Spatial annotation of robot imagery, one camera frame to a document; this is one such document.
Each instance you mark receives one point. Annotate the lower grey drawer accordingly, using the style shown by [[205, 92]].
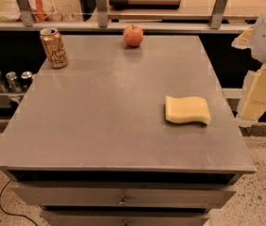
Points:
[[123, 218]]

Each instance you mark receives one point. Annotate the grey drawer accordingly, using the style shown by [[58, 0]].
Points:
[[198, 196], [123, 218]]

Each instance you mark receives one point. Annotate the green silver can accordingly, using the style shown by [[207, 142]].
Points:
[[14, 82]]

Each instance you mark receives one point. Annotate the right metal bracket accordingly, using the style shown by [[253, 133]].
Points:
[[217, 14]]

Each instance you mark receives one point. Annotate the orange soda can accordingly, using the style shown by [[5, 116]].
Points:
[[53, 46]]

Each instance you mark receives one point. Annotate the white orange plastic bag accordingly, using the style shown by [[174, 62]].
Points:
[[42, 10]]

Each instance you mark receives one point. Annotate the grey drawer cabinet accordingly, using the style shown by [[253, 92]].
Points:
[[102, 119]]

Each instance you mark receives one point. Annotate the middle metal bracket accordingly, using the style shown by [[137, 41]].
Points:
[[102, 12]]

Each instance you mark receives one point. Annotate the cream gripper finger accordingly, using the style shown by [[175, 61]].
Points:
[[244, 40], [252, 104]]

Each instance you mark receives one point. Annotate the red apple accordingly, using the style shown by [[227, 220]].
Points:
[[133, 35]]

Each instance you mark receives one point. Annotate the metal bracket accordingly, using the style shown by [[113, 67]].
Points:
[[102, 12], [26, 13], [217, 14]]

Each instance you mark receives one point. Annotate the left metal bracket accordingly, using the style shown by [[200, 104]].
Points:
[[26, 13]]

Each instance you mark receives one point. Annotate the yellow sponge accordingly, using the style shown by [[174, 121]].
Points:
[[187, 109]]

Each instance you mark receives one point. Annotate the upper grey drawer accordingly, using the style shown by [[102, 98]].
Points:
[[198, 196]]

